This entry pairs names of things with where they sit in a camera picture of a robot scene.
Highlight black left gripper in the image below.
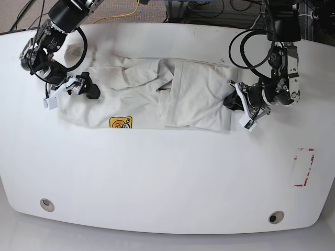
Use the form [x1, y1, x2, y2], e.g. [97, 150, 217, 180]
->
[223, 86, 271, 111]

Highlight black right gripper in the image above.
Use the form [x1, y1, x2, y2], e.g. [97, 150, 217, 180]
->
[43, 66, 101, 99]

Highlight white t-shirt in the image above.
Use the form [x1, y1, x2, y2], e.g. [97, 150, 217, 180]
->
[58, 48, 238, 133]

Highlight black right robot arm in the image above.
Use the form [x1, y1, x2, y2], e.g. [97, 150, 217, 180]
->
[19, 0, 102, 100]

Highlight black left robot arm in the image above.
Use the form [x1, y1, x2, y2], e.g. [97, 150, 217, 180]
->
[238, 1, 301, 112]

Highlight red tape rectangle marker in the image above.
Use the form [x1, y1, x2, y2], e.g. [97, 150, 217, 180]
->
[291, 148, 315, 187]

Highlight yellow cable on floor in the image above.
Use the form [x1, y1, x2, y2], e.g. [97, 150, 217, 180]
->
[93, 0, 139, 24]

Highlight white cable on floor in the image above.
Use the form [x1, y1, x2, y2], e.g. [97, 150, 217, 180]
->
[248, 11, 265, 31]

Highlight left table cable grommet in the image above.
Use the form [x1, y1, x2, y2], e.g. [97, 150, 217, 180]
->
[40, 198, 55, 212]

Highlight table cable grommet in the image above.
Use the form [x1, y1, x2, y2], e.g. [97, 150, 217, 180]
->
[269, 211, 285, 224]
[40, 198, 55, 212]

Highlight right table cable grommet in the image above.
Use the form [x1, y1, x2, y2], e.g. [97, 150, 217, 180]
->
[269, 211, 285, 224]

